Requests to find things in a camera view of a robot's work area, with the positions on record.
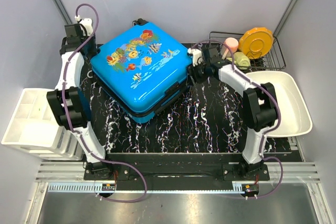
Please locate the white drawer organizer box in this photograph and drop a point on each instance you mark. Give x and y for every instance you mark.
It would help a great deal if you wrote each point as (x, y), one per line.
(34, 130)

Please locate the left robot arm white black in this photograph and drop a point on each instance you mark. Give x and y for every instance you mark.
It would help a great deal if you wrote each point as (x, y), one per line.
(68, 104)

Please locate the white rectangular plastic basin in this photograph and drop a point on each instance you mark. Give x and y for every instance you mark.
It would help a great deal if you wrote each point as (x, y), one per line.
(295, 117)

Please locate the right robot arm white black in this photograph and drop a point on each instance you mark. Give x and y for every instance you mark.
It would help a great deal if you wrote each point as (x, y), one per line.
(260, 107)

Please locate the orange round plate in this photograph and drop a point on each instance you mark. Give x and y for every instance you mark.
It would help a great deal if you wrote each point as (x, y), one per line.
(256, 42)

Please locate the black wire dish rack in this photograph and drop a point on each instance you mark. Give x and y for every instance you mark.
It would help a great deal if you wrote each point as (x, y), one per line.
(273, 60)

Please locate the pink plastic cup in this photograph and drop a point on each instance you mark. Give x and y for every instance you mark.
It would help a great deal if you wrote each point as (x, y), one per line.
(230, 45)

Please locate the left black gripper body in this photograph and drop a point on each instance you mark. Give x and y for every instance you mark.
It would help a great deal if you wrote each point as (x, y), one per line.
(92, 46)

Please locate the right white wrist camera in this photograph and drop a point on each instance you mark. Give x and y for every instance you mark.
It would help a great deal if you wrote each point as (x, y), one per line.
(197, 57)

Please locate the blue cartoon fish suitcase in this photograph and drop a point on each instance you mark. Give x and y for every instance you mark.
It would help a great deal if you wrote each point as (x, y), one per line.
(144, 69)

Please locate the black marbled table mat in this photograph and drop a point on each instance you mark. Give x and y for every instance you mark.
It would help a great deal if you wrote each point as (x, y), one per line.
(207, 118)

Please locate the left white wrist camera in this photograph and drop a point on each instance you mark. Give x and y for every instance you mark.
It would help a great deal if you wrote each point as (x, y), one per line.
(85, 24)

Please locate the aluminium rail frame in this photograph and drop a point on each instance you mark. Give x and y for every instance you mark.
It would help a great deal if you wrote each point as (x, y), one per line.
(69, 177)

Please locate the light green cup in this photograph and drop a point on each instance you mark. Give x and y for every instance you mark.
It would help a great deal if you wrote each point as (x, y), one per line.
(241, 60)

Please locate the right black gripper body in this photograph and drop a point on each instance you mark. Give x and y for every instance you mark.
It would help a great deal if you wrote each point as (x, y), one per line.
(200, 72)

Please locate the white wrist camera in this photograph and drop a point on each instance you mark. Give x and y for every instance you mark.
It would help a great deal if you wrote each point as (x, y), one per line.
(197, 57)
(85, 24)

